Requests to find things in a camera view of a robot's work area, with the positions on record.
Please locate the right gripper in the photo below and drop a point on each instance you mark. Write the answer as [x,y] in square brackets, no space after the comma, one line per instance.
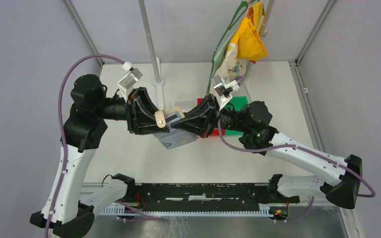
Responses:
[201,120]

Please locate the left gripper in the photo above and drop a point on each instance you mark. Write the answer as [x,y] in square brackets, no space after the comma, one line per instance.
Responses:
[143,126]

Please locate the tan leather card holder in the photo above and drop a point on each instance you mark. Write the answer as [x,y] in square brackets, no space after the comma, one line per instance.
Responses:
[175,137]

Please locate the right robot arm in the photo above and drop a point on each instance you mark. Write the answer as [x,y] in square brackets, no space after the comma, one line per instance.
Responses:
[337,179]

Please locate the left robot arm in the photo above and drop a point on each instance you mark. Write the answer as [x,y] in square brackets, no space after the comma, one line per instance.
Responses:
[66,214]

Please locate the red plastic bin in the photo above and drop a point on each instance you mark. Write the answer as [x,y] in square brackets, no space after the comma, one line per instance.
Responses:
[215,132]

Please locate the white stand pole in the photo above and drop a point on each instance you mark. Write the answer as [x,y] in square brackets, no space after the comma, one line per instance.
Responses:
[158,81]

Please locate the patterned white cloth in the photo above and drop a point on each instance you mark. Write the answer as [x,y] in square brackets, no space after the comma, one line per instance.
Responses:
[228,66]

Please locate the yellow cloth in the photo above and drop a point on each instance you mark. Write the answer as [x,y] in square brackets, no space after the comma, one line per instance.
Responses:
[247,36]

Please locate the green clothes hanger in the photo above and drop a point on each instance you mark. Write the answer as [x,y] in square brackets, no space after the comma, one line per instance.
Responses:
[226,33]

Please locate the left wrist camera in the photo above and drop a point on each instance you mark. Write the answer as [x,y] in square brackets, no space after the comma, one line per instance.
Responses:
[131,77]

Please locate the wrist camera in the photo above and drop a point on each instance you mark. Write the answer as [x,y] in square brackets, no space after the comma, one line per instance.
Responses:
[223,91]
[131,77]

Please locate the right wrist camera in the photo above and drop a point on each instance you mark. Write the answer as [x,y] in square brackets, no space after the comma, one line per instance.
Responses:
[223,91]

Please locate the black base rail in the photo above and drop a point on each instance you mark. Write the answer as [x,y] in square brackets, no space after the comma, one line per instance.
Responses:
[203,197]

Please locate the white cable duct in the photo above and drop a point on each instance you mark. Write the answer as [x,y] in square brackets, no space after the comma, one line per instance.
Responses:
[120,210]

